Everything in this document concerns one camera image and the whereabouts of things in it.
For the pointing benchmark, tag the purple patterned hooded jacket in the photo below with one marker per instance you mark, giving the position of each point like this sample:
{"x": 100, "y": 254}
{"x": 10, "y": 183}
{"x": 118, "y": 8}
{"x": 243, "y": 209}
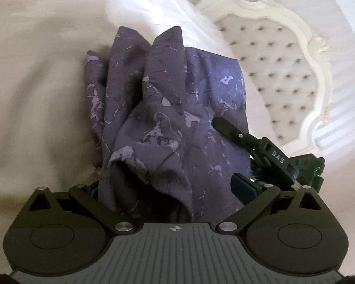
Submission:
{"x": 171, "y": 109}

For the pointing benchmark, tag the bed with white bedspread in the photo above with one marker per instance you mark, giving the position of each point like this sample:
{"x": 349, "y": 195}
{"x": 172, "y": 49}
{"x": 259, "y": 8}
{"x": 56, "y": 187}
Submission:
{"x": 41, "y": 94}

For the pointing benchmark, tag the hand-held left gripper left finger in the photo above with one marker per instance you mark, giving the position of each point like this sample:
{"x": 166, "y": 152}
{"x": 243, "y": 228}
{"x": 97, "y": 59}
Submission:
{"x": 93, "y": 202}

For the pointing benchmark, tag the cream tufted headboard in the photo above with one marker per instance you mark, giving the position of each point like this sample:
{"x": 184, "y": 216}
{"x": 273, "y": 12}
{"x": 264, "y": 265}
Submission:
{"x": 269, "y": 65}

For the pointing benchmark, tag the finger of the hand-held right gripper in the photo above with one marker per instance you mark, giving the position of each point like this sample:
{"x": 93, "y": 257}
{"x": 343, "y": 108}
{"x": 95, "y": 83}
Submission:
{"x": 235, "y": 133}

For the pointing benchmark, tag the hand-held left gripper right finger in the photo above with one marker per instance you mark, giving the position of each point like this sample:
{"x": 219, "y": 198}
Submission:
{"x": 242, "y": 190}

